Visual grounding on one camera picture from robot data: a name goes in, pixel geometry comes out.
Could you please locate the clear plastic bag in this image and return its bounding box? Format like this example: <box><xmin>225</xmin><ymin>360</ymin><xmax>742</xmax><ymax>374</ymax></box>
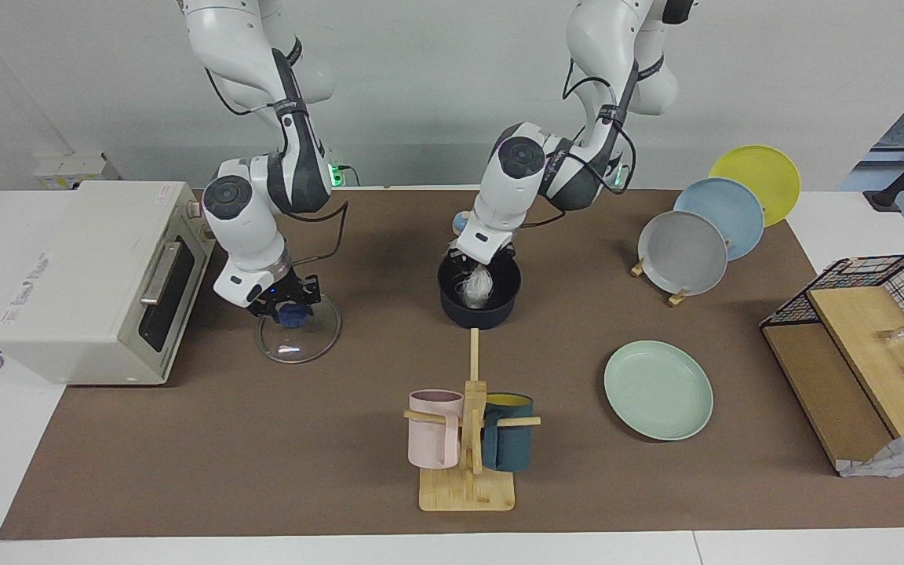
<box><xmin>458</xmin><ymin>267</ymin><xmax>494</xmax><ymax>309</ymax></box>

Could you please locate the glass lid with blue knob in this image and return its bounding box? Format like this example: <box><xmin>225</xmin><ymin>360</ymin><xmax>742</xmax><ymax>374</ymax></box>
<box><xmin>254</xmin><ymin>292</ymin><xmax>343</xmax><ymax>365</ymax></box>

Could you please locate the wooden plate rack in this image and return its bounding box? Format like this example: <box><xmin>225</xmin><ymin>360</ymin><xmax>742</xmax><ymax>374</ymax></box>
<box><xmin>631</xmin><ymin>239</ymin><xmax>731</xmax><ymax>307</ymax></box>

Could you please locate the grey plate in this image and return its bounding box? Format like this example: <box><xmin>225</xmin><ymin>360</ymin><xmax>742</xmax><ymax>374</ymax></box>
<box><xmin>638</xmin><ymin>210</ymin><xmax>729</xmax><ymax>297</ymax></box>

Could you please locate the pale green plate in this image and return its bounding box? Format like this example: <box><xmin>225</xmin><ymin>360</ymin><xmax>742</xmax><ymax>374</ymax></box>
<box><xmin>603</xmin><ymin>340</ymin><xmax>714</xmax><ymax>442</ymax></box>

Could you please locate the light blue plate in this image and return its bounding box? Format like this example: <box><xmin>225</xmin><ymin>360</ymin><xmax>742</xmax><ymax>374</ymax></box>
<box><xmin>673</xmin><ymin>178</ymin><xmax>765</xmax><ymax>261</ymax></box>

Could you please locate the yellow plate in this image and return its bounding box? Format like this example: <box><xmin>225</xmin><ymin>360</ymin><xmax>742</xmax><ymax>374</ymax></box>
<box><xmin>708</xmin><ymin>145</ymin><xmax>802</xmax><ymax>228</ymax></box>

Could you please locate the dark blue saucepan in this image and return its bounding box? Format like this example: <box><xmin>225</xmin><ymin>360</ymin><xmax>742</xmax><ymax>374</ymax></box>
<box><xmin>438</xmin><ymin>251</ymin><xmax>523</xmax><ymax>330</ymax></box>

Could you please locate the brown table mat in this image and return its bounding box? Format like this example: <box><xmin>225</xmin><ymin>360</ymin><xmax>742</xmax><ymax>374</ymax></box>
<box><xmin>0</xmin><ymin>188</ymin><xmax>904</xmax><ymax>541</ymax></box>

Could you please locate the pink mug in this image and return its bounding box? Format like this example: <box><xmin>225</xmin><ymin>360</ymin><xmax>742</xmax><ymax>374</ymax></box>
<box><xmin>407</xmin><ymin>390</ymin><xmax>465</xmax><ymax>470</ymax></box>

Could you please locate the dark teal mug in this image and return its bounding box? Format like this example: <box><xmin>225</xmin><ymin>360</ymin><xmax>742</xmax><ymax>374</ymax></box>
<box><xmin>480</xmin><ymin>393</ymin><xmax>534</xmax><ymax>472</ymax></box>

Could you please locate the cream toaster oven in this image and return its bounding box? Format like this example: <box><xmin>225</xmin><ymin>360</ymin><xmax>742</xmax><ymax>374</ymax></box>
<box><xmin>0</xmin><ymin>180</ymin><xmax>217</xmax><ymax>387</ymax></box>

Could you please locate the wooden mug tree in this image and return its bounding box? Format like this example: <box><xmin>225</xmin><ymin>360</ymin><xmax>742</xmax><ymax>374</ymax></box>
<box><xmin>403</xmin><ymin>328</ymin><xmax>541</xmax><ymax>512</ymax></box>

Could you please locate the white power strip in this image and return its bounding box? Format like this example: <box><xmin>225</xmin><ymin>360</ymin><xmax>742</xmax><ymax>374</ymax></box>
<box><xmin>35</xmin><ymin>153</ymin><xmax>119</xmax><ymax>191</ymax></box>

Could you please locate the brown wooden board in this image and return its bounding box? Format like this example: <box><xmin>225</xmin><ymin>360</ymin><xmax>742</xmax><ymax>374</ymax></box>
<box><xmin>763</xmin><ymin>323</ymin><xmax>892</xmax><ymax>472</ymax></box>

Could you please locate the grey patterned bag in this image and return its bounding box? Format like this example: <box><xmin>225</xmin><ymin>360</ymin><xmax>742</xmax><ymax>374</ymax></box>
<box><xmin>837</xmin><ymin>426</ymin><xmax>904</xmax><ymax>478</ymax></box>

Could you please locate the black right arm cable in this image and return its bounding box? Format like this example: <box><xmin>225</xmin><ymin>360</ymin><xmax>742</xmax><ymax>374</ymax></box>
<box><xmin>205</xmin><ymin>67</ymin><xmax>350</xmax><ymax>268</ymax></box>

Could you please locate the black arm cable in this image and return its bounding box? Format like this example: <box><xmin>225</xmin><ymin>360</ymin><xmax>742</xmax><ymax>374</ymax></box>
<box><xmin>515</xmin><ymin>59</ymin><xmax>639</xmax><ymax>230</ymax></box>
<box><xmin>205</xmin><ymin>67</ymin><xmax>350</xmax><ymax>268</ymax></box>

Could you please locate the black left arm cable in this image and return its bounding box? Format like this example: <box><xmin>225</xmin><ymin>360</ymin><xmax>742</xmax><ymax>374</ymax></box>
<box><xmin>515</xmin><ymin>59</ymin><xmax>639</xmax><ymax>230</ymax></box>

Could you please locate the black wire basket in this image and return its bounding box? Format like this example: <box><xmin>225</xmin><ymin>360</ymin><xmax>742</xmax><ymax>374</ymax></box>
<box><xmin>760</xmin><ymin>253</ymin><xmax>904</xmax><ymax>362</ymax></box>

